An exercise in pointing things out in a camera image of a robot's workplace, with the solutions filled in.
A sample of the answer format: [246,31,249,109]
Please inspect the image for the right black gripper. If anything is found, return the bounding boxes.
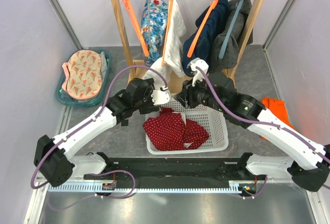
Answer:
[174,73,226,113]

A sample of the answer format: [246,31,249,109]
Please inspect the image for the red polka dot skirt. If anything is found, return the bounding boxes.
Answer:
[143,107,209,151]

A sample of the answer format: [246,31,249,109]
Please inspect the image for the white plastic basket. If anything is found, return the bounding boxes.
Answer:
[145,99,228,155]

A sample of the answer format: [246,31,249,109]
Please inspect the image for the orange plastic hanger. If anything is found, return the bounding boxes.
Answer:
[122,0,149,57]

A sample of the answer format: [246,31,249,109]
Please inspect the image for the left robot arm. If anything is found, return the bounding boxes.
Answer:
[34,78,171,187]

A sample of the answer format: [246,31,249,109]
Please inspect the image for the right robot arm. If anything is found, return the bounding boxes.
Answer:
[174,73,329,192]

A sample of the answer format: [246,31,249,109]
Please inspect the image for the orange hanger with white shirt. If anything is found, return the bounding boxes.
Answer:
[161,0,173,66]

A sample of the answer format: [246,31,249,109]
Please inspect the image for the grey metal hanger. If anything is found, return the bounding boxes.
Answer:
[147,0,151,44]

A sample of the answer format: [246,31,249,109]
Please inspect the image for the blue grey hanger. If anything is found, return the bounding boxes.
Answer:
[218,0,244,60]

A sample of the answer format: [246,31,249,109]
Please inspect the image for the white shirt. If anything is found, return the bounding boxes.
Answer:
[142,0,186,89]

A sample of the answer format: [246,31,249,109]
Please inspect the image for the dark blue denim garment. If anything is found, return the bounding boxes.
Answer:
[181,0,229,77]

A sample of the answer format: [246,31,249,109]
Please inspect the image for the floral oven mitt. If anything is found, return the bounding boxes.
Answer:
[62,50,102,101]

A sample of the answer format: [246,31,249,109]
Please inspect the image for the grey dotted garment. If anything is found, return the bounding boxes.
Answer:
[209,0,252,73]

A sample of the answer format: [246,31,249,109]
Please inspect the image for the blue floral garment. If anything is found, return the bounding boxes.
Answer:
[141,0,168,67]

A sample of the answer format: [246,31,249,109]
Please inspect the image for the orange cloth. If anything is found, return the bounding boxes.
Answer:
[261,97,295,130]

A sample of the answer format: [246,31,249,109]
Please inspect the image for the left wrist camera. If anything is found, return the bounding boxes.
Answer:
[151,86,172,105]

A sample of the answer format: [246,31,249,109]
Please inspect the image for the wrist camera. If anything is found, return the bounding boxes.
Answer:
[151,86,172,105]
[188,57,209,87]

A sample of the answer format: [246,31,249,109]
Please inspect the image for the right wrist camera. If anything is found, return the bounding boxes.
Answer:
[188,57,209,87]

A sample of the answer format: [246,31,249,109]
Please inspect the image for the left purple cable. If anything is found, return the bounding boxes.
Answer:
[30,65,168,189]

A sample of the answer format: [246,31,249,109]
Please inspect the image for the purple cable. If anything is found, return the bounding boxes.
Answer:
[30,65,168,189]
[194,66,330,165]

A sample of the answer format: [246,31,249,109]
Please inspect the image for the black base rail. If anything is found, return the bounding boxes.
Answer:
[82,156,269,190]

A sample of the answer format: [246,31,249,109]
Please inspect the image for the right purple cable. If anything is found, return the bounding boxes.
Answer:
[194,66,330,165]

